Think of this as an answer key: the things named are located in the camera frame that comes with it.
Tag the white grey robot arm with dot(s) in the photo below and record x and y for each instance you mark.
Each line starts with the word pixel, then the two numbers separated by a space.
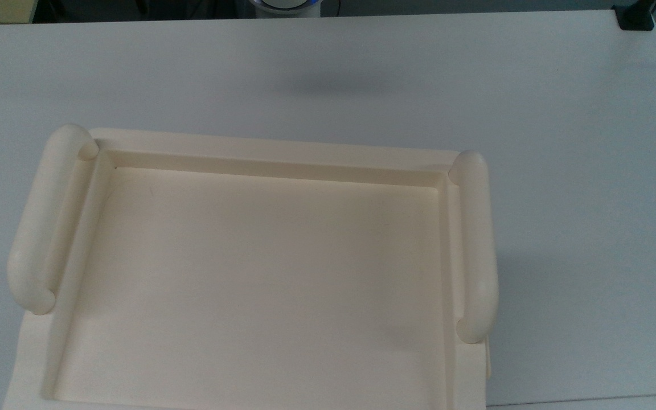
pixel 285 7

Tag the cream plastic storage cabinet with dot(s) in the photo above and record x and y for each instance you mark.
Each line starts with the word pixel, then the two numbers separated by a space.
pixel 271 285

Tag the black camera stand clamp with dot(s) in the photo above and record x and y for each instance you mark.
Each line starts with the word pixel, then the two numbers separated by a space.
pixel 635 17

